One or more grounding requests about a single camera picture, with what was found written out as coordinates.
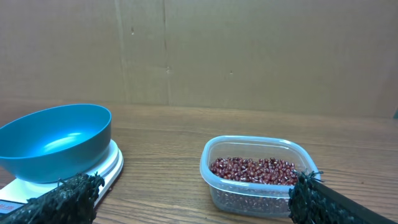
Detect clear plastic food container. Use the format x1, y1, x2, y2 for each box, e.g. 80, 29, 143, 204
200, 136, 319, 217

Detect white digital kitchen scale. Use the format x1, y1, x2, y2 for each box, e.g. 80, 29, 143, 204
1, 140, 124, 219

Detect teal blue bowl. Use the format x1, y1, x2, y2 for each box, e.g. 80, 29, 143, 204
1, 104, 112, 184

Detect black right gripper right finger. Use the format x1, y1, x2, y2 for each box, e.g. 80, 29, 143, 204
288, 171, 397, 224

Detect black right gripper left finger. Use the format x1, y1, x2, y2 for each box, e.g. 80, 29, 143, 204
1, 173, 105, 224

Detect red adzuki beans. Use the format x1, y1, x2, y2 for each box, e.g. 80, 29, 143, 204
210, 157, 298, 185

